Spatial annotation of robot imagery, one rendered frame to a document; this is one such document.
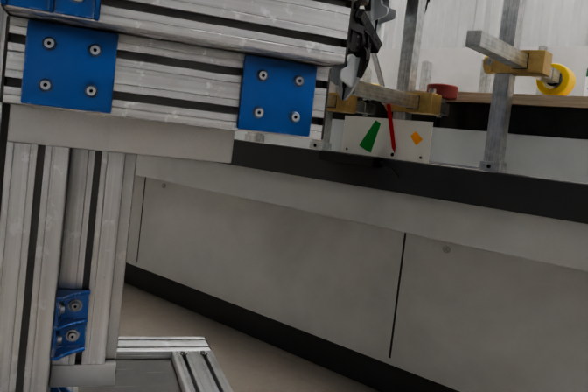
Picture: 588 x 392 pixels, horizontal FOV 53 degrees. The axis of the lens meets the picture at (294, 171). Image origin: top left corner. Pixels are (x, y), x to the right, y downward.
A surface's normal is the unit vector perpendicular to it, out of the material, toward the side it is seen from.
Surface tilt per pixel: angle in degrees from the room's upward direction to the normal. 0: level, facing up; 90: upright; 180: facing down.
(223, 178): 90
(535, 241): 90
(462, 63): 90
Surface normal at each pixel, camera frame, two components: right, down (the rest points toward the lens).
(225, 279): -0.65, -0.04
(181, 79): 0.32, 0.09
